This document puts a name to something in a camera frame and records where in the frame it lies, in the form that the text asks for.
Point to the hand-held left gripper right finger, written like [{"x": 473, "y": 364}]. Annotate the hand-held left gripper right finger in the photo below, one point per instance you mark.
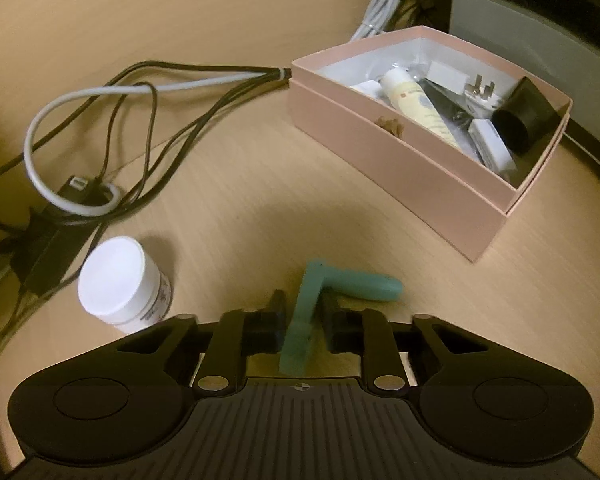
[{"x": 330, "y": 322}]

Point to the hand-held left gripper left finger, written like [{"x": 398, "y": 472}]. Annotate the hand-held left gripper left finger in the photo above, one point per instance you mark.
[{"x": 278, "y": 321}]

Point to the teal plastic tool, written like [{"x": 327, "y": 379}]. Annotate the teal plastic tool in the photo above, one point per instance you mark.
[{"x": 305, "y": 310}]

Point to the pink cardboard box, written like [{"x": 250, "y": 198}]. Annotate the pink cardboard box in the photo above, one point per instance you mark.
[{"x": 430, "y": 195}]

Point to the cream tube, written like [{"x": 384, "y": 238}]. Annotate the cream tube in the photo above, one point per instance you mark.
[{"x": 415, "y": 101}]

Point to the small white box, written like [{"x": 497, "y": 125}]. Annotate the small white box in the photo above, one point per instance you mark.
[{"x": 490, "y": 142}]

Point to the clear bag with black item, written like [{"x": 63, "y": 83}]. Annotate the clear bag with black item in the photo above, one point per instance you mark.
[{"x": 446, "y": 106}]

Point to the white charger block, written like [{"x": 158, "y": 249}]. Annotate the white charger block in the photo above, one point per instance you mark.
[{"x": 446, "y": 75}]

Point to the black cone nozzle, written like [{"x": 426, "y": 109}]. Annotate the black cone nozzle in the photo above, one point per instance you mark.
[{"x": 525, "y": 110}]

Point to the white jar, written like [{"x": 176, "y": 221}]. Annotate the white jar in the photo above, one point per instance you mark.
[{"x": 115, "y": 275}]

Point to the black power brick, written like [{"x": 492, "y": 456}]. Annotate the black power brick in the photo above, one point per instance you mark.
[{"x": 45, "y": 251}]

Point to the grey computer case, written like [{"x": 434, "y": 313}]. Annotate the grey computer case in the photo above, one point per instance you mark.
[{"x": 530, "y": 35}]

